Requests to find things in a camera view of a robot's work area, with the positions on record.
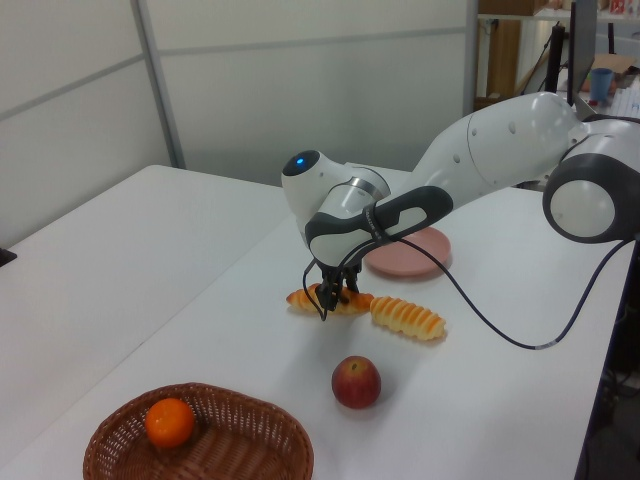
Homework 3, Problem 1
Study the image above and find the grey laptop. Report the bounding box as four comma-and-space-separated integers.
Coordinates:
574, 97, 600, 122

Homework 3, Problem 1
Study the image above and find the black monitor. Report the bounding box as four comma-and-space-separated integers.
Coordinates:
568, 0, 599, 107

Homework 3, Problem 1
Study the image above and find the grey partition post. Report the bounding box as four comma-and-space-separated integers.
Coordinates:
134, 0, 187, 170

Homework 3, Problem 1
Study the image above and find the toy orange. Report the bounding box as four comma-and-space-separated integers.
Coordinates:
145, 397, 196, 449

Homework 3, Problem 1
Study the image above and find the blue cup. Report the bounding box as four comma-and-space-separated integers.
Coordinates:
590, 68, 614, 105

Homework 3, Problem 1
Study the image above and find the red toy apple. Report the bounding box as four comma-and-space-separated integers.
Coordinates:
330, 355, 382, 410

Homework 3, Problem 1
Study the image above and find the wooden cabinet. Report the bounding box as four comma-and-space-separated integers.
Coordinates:
473, 19, 522, 114

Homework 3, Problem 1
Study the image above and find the white keyboard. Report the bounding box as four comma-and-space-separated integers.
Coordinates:
607, 82, 640, 120

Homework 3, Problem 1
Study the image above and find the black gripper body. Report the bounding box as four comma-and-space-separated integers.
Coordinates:
315, 259, 362, 285

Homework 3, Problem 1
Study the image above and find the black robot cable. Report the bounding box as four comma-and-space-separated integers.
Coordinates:
301, 233, 635, 351

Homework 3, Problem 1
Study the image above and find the cardboard box on shelf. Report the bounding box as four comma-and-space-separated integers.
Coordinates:
478, 0, 546, 16

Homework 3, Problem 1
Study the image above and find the brown woven basket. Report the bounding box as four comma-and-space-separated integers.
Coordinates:
82, 382, 316, 480

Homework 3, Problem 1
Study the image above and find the pale ridged bread roll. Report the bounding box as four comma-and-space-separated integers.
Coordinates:
369, 296, 448, 343

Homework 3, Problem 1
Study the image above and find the brown toy croissant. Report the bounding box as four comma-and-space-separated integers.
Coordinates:
285, 283, 375, 318

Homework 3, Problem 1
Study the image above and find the pink plate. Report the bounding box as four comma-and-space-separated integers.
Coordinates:
364, 228, 453, 278

